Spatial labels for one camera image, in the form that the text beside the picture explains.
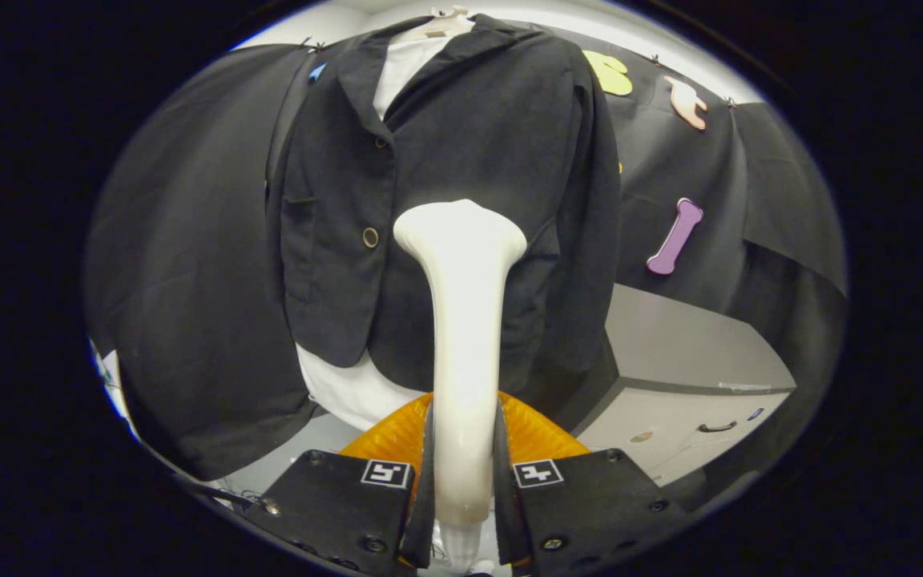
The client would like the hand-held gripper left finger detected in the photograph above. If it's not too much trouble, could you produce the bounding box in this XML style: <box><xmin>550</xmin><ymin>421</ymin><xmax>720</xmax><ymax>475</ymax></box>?
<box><xmin>237</xmin><ymin>393</ymin><xmax>437</xmax><ymax>577</ymax></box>

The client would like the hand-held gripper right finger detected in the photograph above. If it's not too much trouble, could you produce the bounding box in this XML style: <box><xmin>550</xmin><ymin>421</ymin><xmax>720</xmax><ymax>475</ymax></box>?
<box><xmin>495</xmin><ymin>393</ymin><xmax>687</xmax><ymax>574</ymax></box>

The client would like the white shirt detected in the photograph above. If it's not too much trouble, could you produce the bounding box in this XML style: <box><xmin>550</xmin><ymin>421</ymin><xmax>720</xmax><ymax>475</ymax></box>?
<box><xmin>295</xmin><ymin>34</ymin><xmax>462</xmax><ymax>434</ymax></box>

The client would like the white garment steamer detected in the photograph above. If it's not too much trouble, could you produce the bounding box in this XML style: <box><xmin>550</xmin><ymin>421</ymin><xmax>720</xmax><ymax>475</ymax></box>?
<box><xmin>393</xmin><ymin>199</ymin><xmax>528</xmax><ymax>574</ymax></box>

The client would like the black suit jacket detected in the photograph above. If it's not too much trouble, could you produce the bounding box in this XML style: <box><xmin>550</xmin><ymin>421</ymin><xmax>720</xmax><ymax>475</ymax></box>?
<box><xmin>265</xmin><ymin>14</ymin><xmax>623</xmax><ymax>395</ymax></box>

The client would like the white clothes hanger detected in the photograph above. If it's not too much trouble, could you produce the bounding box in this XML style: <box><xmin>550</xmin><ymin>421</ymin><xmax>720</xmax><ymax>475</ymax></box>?
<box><xmin>397</xmin><ymin>6</ymin><xmax>474</xmax><ymax>39</ymax></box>

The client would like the grey cabinet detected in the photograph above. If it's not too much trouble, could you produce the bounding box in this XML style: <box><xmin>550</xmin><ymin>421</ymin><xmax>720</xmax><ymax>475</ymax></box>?
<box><xmin>566</xmin><ymin>282</ymin><xmax>797</xmax><ymax>486</ymax></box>

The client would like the black backdrop cloth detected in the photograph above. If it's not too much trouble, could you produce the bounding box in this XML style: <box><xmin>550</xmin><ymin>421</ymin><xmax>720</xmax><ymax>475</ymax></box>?
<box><xmin>83</xmin><ymin>20</ymin><xmax>847</xmax><ymax>482</ymax></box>

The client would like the thin black cable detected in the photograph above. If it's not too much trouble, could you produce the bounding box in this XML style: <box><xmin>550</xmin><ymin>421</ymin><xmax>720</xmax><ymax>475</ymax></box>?
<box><xmin>177</xmin><ymin>473</ymin><xmax>270</xmax><ymax>512</ymax></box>

